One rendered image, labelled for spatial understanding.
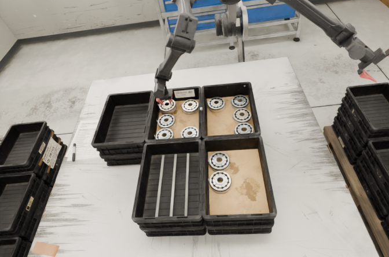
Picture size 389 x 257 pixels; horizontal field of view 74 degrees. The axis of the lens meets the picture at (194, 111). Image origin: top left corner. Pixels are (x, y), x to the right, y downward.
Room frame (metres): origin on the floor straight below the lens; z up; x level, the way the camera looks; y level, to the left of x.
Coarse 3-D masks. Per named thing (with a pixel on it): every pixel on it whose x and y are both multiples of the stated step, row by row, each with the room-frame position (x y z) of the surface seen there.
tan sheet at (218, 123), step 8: (208, 112) 1.04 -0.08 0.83; (216, 112) 1.02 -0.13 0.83; (224, 112) 1.01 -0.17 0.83; (232, 112) 1.00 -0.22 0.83; (208, 120) 0.97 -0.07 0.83; (216, 120) 0.96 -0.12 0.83; (224, 120) 0.95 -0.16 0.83; (232, 120) 0.94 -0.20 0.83; (208, 128) 0.91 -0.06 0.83; (216, 128) 0.90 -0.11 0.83; (224, 128) 0.89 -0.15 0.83; (232, 128) 0.88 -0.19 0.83
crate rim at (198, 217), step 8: (152, 144) 0.81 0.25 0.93; (200, 144) 0.75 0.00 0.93; (144, 152) 0.77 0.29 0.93; (200, 152) 0.70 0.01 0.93; (144, 160) 0.72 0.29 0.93; (200, 160) 0.66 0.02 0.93; (200, 168) 0.61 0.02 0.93; (200, 176) 0.57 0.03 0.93; (200, 184) 0.54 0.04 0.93; (136, 192) 0.56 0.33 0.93; (200, 192) 0.50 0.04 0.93; (136, 200) 0.53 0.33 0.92; (200, 200) 0.46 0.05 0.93; (136, 208) 0.48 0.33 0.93; (200, 208) 0.43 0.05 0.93; (168, 216) 0.42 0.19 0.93; (176, 216) 0.42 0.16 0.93; (184, 216) 0.41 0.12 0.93; (192, 216) 0.40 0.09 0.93; (200, 216) 0.40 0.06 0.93
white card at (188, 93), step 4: (176, 92) 1.18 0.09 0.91; (180, 92) 1.18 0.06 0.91; (184, 92) 1.18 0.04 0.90; (188, 92) 1.17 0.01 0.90; (192, 92) 1.17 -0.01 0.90; (176, 96) 1.19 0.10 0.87; (180, 96) 1.18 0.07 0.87; (184, 96) 1.18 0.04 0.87; (188, 96) 1.17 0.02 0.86; (192, 96) 1.17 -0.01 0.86
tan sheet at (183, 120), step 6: (180, 102) 1.17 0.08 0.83; (198, 102) 1.14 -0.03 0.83; (180, 108) 1.12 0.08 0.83; (162, 114) 1.10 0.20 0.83; (174, 114) 1.08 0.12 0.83; (180, 114) 1.07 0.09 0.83; (186, 114) 1.06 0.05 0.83; (198, 114) 1.04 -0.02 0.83; (180, 120) 1.02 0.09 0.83; (186, 120) 1.01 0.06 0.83; (192, 120) 1.00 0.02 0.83; (198, 120) 0.99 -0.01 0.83; (180, 126) 0.97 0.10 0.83; (186, 126) 0.96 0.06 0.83; (192, 126) 0.95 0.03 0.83; (198, 126) 0.95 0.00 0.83; (156, 132) 0.96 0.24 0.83; (174, 132) 0.94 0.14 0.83
